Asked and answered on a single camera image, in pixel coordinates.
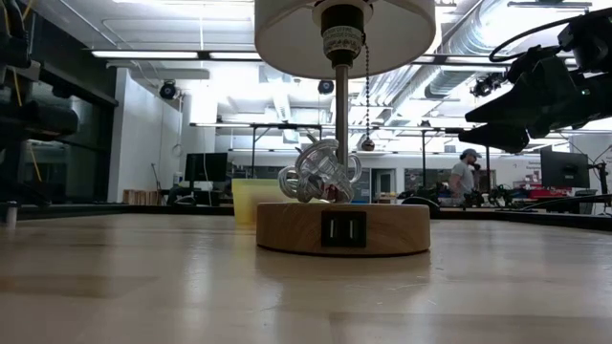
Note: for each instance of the wooden pallet crate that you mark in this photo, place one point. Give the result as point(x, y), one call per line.
point(143, 197)

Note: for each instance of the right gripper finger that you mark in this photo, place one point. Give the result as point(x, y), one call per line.
point(535, 100)
point(502, 138)

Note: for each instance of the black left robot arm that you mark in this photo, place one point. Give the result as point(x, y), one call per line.
point(43, 119)

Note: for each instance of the black round ceiling spotlight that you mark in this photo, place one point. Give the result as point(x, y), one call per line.
point(326, 87)
point(169, 90)

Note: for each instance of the long fluorescent ceiling light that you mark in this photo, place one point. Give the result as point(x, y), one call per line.
point(143, 55)

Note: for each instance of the person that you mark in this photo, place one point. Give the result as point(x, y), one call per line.
point(464, 177)

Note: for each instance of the white standoff peg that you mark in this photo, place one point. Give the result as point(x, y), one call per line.
point(12, 215)

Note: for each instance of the black computer monitor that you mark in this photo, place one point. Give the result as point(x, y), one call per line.
point(564, 169)
point(205, 167)

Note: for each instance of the white shade wooden table lamp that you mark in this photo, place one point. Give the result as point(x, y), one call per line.
point(344, 229)

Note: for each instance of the yellow translucent plastic bin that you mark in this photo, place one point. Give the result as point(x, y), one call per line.
point(246, 200)

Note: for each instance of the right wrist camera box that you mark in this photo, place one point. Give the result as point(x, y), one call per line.
point(593, 43)

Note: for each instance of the silver ventilation duct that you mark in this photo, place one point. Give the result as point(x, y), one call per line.
point(459, 48)

